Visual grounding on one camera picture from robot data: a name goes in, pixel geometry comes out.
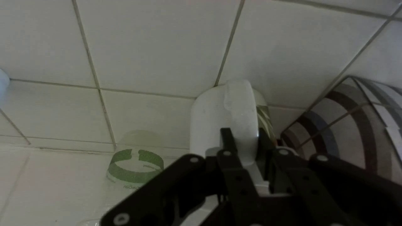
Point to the green rimmed glass cup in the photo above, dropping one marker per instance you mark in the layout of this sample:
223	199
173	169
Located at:
136	161

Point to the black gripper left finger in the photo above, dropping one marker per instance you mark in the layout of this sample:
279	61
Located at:
179	190

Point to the white mug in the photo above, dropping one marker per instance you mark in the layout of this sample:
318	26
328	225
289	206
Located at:
244	111

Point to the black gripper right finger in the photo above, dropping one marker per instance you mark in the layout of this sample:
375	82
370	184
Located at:
326	191

